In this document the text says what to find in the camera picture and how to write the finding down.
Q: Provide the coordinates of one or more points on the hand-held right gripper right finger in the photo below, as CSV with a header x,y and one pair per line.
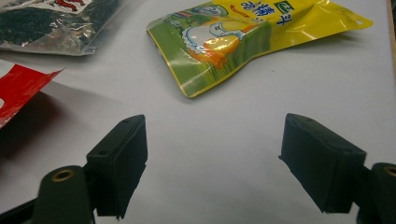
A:
x,y
323,168

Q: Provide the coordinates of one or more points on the red white snack packet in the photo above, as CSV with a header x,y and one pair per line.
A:
x,y
18,90

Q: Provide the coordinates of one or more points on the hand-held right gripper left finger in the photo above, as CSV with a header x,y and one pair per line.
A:
x,y
120,161

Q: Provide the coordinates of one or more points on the yellow green snack packet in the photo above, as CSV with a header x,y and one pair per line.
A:
x,y
218,62

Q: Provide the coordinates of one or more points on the clear bag of dark seaweed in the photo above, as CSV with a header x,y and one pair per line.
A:
x,y
31,25

